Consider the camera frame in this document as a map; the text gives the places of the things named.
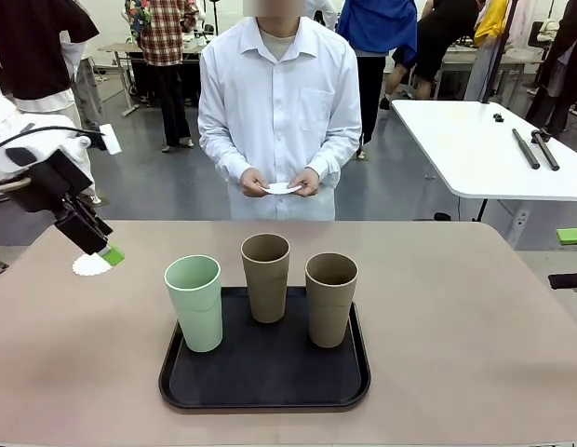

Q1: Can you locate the black plastic serving tray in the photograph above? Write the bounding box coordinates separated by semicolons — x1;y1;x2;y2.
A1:
158;286;372;414

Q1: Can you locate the tall light green cup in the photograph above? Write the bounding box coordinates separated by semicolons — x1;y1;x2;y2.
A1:
164;254;223;353

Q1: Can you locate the person's left forearm white sleeve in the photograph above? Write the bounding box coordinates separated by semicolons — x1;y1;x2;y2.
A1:
306;125;363;190

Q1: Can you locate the black stand pole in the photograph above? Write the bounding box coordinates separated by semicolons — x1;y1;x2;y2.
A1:
477;0;520;104

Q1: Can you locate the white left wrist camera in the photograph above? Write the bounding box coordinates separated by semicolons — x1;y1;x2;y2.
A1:
98;122;123;156

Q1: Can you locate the bystander in black tee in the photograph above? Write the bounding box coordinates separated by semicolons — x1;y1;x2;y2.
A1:
0;0;103;209

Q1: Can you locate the black rod with clamp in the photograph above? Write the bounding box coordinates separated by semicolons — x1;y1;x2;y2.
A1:
530;129;561;172

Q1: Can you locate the bending bystander in black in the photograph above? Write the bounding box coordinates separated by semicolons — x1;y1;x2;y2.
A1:
384;0;480;111

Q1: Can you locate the person's right hand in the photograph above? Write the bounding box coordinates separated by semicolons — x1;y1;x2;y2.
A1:
239;167;272;198

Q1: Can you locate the floral patterned shirt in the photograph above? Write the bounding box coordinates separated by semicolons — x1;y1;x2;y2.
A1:
124;0;154;37

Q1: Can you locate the grey workbench desk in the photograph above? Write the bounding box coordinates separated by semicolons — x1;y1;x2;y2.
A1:
436;45;545;102

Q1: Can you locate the person's right forearm white sleeve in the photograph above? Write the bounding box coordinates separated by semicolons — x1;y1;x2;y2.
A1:
198;125;257;185

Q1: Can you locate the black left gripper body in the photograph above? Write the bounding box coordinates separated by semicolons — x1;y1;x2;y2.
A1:
7;148;95;216

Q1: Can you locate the grey desk with metal legs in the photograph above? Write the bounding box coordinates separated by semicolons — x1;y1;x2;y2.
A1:
98;43;145;117

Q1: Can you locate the plain black metal rod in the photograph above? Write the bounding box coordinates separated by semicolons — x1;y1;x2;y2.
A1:
511;129;542;169

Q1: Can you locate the white folding table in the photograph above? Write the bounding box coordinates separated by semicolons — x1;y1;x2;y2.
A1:
390;99;577;224

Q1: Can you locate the bystander in blue jacket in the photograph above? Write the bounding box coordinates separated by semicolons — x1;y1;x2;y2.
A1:
337;0;419;162

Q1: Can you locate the bystander in plaid shirt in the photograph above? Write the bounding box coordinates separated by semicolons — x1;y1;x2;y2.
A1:
124;0;199;154

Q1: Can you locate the beige puffy jacket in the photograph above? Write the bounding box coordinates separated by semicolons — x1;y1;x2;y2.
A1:
530;18;559;50

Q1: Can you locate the bystander in dark coat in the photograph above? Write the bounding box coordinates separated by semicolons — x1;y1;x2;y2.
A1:
524;0;577;137

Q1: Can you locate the hanging pink garment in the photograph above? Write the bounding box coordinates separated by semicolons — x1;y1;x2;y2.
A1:
505;0;528;47

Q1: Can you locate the person torso in white shirt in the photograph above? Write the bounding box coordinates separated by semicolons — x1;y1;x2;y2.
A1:
197;16;363;223

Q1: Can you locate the tall brown cup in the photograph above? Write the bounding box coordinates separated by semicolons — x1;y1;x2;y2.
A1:
304;252;359;349
240;233;291;324

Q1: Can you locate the person's left hand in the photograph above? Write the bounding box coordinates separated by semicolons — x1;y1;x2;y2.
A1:
289;167;322;198

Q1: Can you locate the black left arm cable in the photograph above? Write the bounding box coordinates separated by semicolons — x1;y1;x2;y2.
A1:
0;123;106;153

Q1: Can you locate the bystander in grey trousers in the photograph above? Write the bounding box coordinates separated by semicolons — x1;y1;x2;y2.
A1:
60;32;109;143

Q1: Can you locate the mannequin in yellow top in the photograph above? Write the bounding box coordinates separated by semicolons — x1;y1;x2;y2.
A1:
463;0;509;102

